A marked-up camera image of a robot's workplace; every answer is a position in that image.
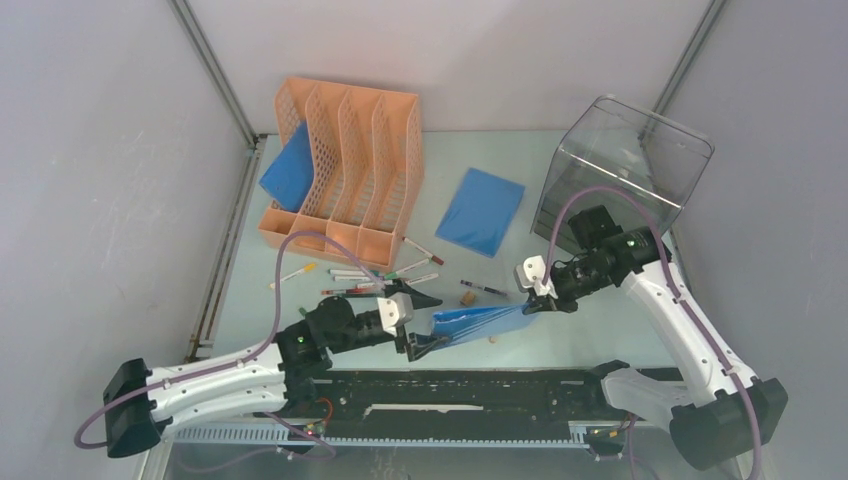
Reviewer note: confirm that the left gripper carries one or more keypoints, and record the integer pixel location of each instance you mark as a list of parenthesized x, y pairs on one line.
[(418, 344)]

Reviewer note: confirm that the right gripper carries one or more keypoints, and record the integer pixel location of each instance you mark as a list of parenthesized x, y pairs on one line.
[(547, 303)]

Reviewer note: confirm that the blue folder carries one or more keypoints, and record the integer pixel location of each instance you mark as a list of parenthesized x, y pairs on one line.
[(480, 212), (290, 175), (464, 325)]

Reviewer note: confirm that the blue folder front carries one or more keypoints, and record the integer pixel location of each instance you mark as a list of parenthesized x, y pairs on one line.
[(290, 175)]

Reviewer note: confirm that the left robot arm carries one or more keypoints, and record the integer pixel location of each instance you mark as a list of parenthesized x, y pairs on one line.
[(145, 405)]

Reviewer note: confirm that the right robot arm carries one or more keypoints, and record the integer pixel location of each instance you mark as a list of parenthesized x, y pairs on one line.
[(723, 409)]

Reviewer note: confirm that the white marker right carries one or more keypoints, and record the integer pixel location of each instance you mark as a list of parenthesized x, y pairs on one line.
[(421, 279)]

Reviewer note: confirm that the green cap marker upper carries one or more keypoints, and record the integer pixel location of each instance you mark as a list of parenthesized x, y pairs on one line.
[(406, 269)]

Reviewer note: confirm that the small cork block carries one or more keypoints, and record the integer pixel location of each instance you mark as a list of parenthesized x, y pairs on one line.
[(468, 299)]

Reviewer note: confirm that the brown cap marker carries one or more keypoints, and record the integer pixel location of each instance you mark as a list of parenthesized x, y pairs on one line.
[(427, 253)]

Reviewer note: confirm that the clear purple pen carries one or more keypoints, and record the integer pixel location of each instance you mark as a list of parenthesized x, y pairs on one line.
[(484, 288)]

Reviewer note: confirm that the red marker in cluster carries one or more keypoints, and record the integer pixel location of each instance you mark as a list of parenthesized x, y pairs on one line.
[(367, 289)]

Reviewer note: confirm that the purple cap marker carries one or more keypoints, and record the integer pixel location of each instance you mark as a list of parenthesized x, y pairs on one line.
[(351, 278)]

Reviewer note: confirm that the yellow cap marker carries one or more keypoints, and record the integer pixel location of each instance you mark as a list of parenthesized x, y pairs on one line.
[(284, 278)]

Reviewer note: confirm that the clear plastic drawer cabinet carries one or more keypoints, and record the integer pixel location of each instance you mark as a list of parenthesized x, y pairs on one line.
[(617, 154)]

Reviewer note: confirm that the orange plastic file organizer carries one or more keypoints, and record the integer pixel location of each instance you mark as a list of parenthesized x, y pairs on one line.
[(365, 147)]

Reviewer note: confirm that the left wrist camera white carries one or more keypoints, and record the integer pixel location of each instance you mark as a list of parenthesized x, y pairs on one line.
[(394, 312)]

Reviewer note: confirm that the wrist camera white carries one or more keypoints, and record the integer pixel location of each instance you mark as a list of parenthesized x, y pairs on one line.
[(529, 277), (394, 312)]

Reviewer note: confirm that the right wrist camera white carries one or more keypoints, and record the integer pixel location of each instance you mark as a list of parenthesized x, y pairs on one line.
[(529, 277)]

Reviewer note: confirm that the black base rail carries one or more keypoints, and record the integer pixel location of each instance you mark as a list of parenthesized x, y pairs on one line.
[(454, 405)]

